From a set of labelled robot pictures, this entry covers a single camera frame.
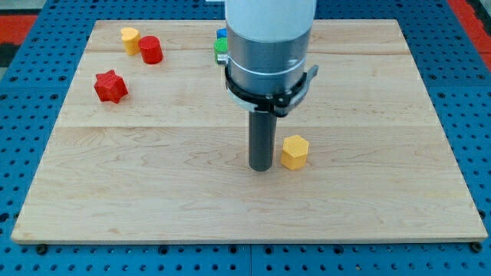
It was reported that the red cylinder block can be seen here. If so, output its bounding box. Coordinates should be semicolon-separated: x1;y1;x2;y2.
138;36;163;64

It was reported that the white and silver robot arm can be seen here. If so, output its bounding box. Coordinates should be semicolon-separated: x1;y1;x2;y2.
220;0;318;172

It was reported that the yellow hexagon block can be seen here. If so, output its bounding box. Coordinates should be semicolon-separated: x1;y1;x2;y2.
281;135;309;170

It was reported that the red star block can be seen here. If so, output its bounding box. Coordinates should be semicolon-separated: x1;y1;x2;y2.
94;70;128;104

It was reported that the blue block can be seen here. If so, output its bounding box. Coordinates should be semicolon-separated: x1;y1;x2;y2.
216;28;227;39

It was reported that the light wooden board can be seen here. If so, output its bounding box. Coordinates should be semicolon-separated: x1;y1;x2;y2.
12;19;488;245

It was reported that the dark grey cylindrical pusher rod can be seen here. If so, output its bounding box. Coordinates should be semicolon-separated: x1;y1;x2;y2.
249;112;277;172

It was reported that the green round block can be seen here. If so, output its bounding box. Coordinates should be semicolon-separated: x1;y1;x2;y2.
213;37;228;63

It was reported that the yellow heart block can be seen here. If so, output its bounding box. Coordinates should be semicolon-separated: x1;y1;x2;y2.
120;27;140;56

